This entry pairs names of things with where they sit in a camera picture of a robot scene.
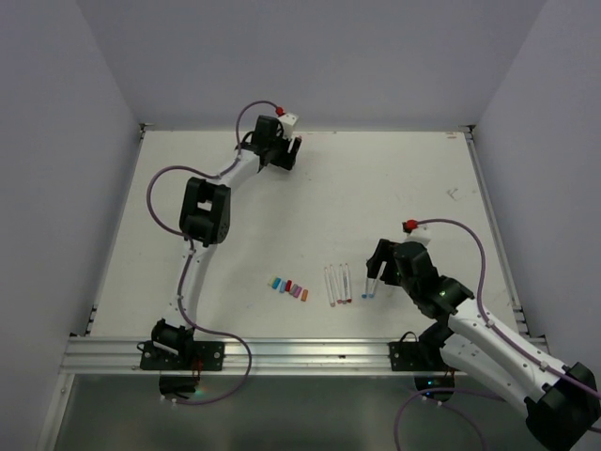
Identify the aluminium mounting rail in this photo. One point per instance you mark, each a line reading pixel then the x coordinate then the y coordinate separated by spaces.
pixel 343 357

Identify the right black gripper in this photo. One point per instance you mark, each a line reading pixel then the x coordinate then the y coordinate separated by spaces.
pixel 382 252

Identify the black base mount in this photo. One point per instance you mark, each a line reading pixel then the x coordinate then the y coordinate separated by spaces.
pixel 171 349
pixel 421 354

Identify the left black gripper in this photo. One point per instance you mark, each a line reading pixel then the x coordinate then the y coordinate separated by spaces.
pixel 287 160

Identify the grey pen cap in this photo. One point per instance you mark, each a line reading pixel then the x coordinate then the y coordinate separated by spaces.
pixel 294 287

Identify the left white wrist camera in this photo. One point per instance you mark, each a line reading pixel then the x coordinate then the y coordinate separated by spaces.
pixel 288 122

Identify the orange white pen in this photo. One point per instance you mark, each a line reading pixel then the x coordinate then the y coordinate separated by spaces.
pixel 330 287

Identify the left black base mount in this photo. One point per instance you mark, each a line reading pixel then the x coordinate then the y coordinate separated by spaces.
pixel 171 349

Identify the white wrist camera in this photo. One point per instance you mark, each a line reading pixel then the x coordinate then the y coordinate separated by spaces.
pixel 288 122
pixel 421 234

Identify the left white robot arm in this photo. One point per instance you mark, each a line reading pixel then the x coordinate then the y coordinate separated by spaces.
pixel 204 221

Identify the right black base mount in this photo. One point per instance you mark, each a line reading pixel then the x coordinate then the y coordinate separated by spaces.
pixel 421 354

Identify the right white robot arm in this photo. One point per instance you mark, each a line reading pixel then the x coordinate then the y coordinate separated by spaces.
pixel 559 402

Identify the blue capped white pen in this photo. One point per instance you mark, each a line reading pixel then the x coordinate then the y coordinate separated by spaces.
pixel 374 286

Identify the red capped white pen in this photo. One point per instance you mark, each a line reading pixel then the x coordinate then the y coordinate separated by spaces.
pixel 346 284

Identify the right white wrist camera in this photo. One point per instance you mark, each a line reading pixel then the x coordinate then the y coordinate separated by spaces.
pixel 421 234

